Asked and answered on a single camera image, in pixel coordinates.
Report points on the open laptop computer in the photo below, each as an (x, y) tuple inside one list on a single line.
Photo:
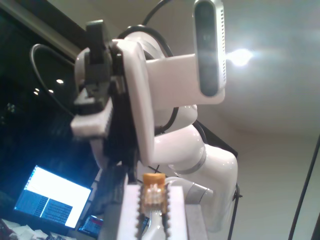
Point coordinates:
[(50, 190)]

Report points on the bright ceiling light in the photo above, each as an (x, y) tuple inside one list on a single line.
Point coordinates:
[(241, 57)]

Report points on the gripper camera bar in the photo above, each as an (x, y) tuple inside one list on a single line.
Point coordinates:
[(175, 82)]

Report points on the crumpled white paper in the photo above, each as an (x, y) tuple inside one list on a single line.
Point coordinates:
[(22, 230)]

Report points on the thin black stand rod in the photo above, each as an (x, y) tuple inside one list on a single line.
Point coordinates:
[(236, 212)]

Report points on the black slanted pole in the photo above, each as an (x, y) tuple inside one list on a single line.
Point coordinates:
[(305, 190)]

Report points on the small lit display device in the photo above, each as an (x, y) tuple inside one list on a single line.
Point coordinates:
[(92, 222)]

